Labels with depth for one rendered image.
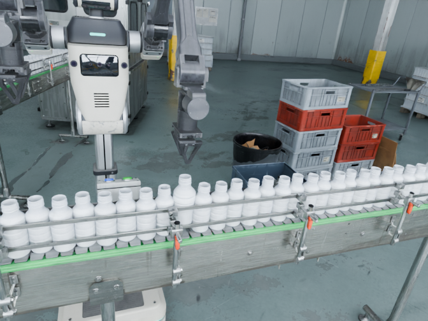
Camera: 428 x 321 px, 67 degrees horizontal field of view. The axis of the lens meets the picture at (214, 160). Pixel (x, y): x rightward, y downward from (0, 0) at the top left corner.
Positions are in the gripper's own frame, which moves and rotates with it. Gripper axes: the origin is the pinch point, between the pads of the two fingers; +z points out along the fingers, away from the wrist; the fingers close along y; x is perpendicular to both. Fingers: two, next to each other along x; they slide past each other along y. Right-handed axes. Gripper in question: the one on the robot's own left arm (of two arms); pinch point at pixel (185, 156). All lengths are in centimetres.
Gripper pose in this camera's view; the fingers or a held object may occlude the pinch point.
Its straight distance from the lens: 96.2
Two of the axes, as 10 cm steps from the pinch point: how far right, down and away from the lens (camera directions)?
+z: -0.9, 9.1, 4.0
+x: -9.4, 0.5, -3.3
